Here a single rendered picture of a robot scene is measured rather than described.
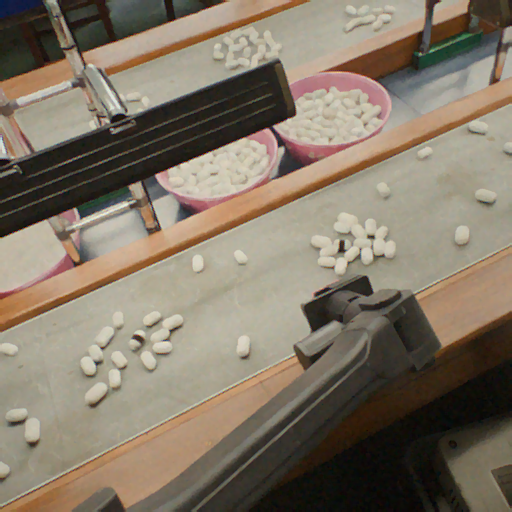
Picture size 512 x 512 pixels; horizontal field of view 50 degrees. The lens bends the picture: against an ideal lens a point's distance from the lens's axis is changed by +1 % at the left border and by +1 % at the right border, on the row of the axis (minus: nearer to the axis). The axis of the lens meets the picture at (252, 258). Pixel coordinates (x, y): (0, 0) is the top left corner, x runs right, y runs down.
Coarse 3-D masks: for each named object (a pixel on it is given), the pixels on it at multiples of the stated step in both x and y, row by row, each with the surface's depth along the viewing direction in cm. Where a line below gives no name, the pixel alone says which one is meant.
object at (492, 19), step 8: (472, 0) 86; (480, 0) 84; (488, 0) 83; (496, 0) 82; (504, 0) 81; (472, 8) 87; (480, 8) 85; (488, 8) 84; (496, 8) 82; (504, 8) 82; (480, 16) 86; (488, 16) 84; (496, 16) 83; (504, 16) 82; (496, 24) 84; (504, 24) 83
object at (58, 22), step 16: (48, 0) 94; (64, 16) 96; (64, 32) 97; (64, 48) 99; (80, 48) 101; (80, 64) 102; (80, 80) 104; (0, 96) 99; (32, 96) 102; (48, 96) 104; (96, 112) 109; (16, 128) 104; (32, 144) 109; (112, 192) 124; (80, 208) 123
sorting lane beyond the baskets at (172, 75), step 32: (320, 0) 158; (352, 0) 156; (384, 0) 153; (416, 0) 151; (448, 0) 149; (288, 32) 149; (320, 32) 147; (352, 32) 145; (160, 64) 147; (192, 64) 145; (224, 64) 143; (288, 64) 139; (64, 96) 143; (160, 96) 137; (32, 128) 135; (64, 128) 134
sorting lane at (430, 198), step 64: (320, 192) 109; (448, 192) 105; (192, 256) 103; (256, 256) 101; (320, 256) 99; (384, 256) 97; (448, 256) 95; (64, 320) 97; (128, 320) 95; (192, 320) 93; (256, 320) 92; (0, 384) 90; (64, 384) 89; (128, 384) 87; (192, 384) 86; (0, 448) 83; (64, 448) 82
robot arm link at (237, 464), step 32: (352, 320) 59; (384, 320) 55; (416, 320) 57; (352, 352) 52; (384, 352) 54; (416, 352) 56; (288, 384) 53; (320, 384) 49; (352, 384) 51; (384, 384) 53; (256, 416) 49; (288, 416) 47; (320, 416) 48; (224, 448) 45; (256, 448) 45; (288, 448) 46; (192, 480) 43; (224, 480) 43; (256, 480) 44
